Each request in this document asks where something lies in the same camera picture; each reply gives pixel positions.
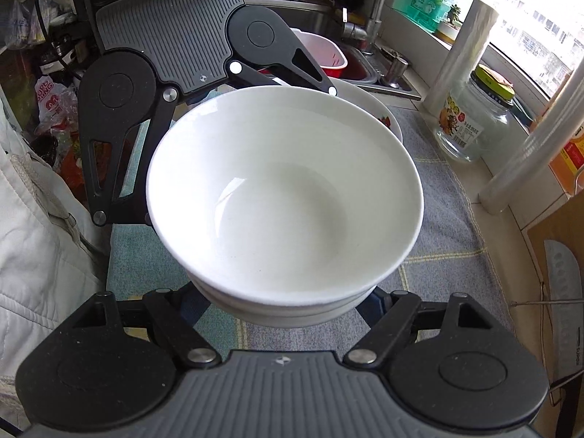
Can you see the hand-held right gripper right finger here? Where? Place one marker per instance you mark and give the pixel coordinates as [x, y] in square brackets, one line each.
[392, 319]

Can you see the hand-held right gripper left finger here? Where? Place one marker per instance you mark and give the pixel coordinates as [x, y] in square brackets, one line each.
[173, 324]

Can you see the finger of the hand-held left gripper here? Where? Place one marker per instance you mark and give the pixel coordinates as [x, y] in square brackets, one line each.
[100, 212]
[260, 73]

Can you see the white fruit-print plate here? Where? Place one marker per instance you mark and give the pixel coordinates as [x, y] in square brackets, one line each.
[365, 100]

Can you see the white ceramic bowl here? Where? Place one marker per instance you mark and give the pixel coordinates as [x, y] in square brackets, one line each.
[283, 200]
[283, 317]

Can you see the steel kitchen sink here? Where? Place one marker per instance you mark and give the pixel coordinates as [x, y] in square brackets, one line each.
[310, 16]

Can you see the red and white basin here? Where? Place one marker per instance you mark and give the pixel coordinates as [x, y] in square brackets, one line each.
[337, 70]

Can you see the white jacket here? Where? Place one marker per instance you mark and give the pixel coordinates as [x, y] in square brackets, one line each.
[36, 260]

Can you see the grey and teal checked cloth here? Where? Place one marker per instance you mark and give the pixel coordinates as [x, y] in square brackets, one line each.
[447, 237]

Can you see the steel faucet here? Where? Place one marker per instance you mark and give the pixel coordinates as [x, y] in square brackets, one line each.
[372, 23]

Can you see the red and white snack bag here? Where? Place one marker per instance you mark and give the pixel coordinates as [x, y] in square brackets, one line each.
[50, 100]

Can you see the steel sink knob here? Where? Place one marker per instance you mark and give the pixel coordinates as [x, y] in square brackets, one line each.
[398, 70]

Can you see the bamboo cutting board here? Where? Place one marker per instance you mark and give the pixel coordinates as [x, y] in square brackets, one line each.
[538, 255]

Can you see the small potted plant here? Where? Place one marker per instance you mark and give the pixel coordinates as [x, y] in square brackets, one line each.
[449, 29]

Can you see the plastic wrap roll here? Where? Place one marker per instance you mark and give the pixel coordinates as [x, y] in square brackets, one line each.
[461, 54]
[524, 159]

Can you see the clear glass jar green lid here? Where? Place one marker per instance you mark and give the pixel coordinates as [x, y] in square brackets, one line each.
[474, 123]

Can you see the orange cooking oil bottle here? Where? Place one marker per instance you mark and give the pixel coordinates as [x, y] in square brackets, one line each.
[570, 159]

